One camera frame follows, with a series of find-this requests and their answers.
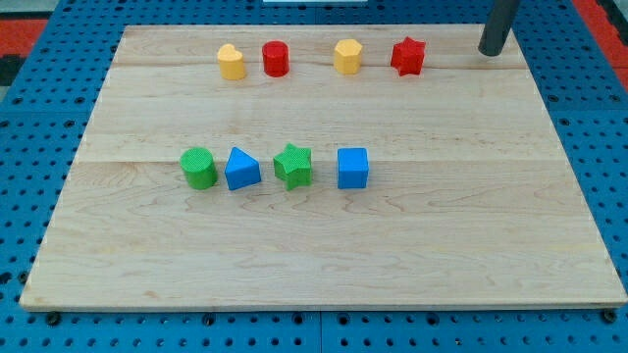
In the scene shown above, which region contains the green star block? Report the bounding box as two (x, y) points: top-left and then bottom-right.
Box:
(273, 143), (313, 190)

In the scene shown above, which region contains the blue triangle block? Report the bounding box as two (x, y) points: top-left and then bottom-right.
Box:
(225, 147), (261, 190)

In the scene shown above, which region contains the red star block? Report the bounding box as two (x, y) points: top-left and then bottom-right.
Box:
(391, 36), (426, 76)

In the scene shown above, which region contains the blue cube block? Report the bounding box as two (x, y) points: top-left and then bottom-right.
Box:
(338, 147), (369, 189)

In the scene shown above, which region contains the light wooden board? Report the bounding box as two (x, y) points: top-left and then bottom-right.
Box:
(20, 25), (627, 312)

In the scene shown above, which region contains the green cylinder block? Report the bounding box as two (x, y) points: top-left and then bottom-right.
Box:
(180, 147), (218, 190)

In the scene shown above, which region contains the yellow hexagon block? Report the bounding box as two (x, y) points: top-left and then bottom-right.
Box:
(334, 38), (363, 75)

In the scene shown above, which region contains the red cylinder block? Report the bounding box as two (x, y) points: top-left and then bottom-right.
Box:
(262, 40), (289, 77)

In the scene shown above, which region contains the yellow heart block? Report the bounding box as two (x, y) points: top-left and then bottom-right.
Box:
(217, 43), (246, 80)

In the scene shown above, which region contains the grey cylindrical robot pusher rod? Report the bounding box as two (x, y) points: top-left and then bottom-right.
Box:
(478, 0), (520, 57)

